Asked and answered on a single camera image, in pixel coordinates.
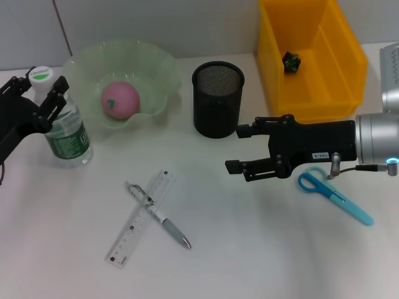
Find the blue scissors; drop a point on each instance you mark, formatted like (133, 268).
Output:
(343, 199)

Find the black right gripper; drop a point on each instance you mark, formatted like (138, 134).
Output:
(311, 143)

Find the black mesh pen cup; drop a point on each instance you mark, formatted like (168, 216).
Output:
(216, 115)

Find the clear plastic ruler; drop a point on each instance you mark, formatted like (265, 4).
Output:
(140, 218)

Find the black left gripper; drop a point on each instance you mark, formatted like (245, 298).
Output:
(15, 121)

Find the grey-grip ballpoint pen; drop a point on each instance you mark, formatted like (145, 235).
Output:
(170, 225)

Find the yellow plastic bin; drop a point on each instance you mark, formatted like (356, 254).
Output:
(311, 93)

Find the green wavy glass bowl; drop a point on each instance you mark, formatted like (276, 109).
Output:
(149, 71)

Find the clear green-label water bottle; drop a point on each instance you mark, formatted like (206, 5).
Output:
(68, 140)

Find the pink toy peach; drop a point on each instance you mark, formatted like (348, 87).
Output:
(121, 99)

